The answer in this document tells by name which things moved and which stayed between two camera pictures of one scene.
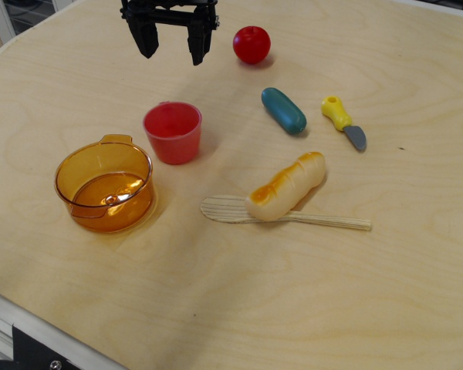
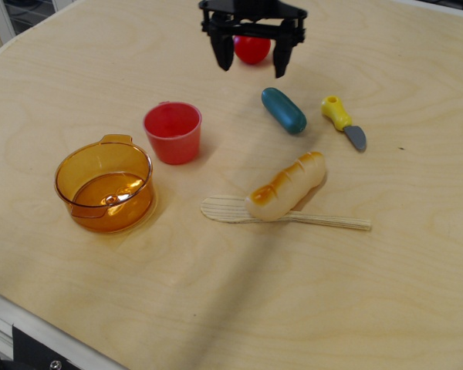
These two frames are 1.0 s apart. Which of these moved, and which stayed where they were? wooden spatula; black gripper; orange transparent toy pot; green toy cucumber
Moved: black gripper
Stayed: orange transparent toy pot; wooden spatula; green toy cucumber
